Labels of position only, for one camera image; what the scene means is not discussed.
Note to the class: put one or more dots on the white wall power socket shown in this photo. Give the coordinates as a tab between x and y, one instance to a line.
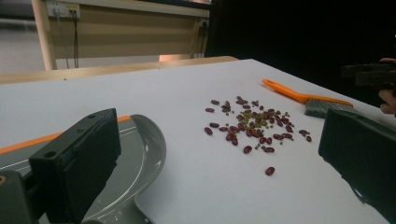
63	8

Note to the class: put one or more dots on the black curtain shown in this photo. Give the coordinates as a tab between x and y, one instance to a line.
295	31

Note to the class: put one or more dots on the pile of green mung beans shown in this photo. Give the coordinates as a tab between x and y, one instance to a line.
249	120

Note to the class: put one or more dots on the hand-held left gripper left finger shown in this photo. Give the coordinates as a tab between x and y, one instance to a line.
77	155

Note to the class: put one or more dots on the light wooden desk frame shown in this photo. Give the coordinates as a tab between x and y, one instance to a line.
124	34

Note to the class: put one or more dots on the orange brush with grey bristles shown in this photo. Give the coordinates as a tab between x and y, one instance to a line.
299	97

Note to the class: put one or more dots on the pile of red kidney beans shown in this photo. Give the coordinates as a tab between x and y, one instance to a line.
247	149

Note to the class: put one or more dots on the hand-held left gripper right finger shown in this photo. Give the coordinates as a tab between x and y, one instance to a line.
361	155

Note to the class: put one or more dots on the light wooden table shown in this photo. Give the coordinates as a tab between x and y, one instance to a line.
93	71

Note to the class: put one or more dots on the grey dustpan with orange edge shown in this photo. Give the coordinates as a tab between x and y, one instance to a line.
141	149

